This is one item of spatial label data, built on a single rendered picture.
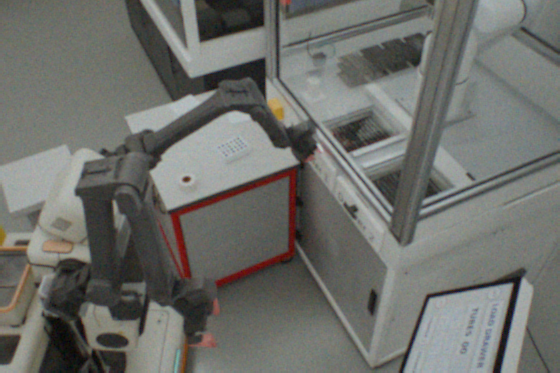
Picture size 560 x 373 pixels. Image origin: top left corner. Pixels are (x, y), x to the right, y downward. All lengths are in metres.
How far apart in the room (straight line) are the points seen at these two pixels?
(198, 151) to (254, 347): 0.94
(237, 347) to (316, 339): 0.37
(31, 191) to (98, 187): 1.31
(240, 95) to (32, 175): 1.20
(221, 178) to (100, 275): 1.00
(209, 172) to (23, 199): 0.72
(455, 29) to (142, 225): 0.79
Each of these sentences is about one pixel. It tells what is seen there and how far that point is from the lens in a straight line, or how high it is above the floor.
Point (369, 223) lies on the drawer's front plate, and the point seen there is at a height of 0.91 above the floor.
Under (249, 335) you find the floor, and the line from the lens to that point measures 2.69.
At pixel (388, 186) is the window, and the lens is 1.78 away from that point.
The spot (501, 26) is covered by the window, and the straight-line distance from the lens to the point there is 1.42.
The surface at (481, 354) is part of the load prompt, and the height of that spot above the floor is 1.15.
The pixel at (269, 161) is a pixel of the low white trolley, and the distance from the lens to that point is 2.30.
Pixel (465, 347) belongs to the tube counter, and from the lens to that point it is 1.49.
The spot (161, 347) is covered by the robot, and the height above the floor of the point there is 0.28.
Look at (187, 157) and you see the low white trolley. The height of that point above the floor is 0.76.
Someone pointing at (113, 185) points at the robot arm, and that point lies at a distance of 1.09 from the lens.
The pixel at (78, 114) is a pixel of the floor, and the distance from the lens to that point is 3.95.
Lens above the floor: 2.39
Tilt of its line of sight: 45 degrees down
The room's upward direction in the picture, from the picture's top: straight up
